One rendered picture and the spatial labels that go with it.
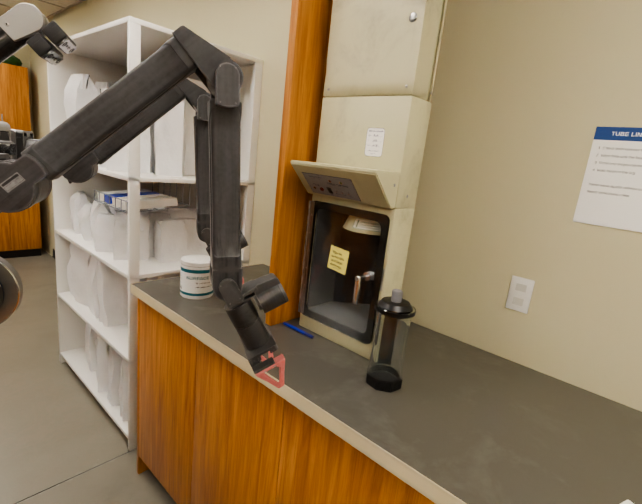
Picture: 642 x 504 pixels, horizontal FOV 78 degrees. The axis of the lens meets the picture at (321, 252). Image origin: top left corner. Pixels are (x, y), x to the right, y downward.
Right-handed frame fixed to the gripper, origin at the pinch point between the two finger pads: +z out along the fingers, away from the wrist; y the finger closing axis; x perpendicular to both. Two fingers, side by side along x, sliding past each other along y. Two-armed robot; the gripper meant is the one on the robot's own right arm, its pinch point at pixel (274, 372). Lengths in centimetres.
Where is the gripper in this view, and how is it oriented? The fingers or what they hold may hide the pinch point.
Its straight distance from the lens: 94.6
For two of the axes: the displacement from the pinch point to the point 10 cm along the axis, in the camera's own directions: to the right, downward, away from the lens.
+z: 3.6, 8.6, 3.7
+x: -8.7, 4.5, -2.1
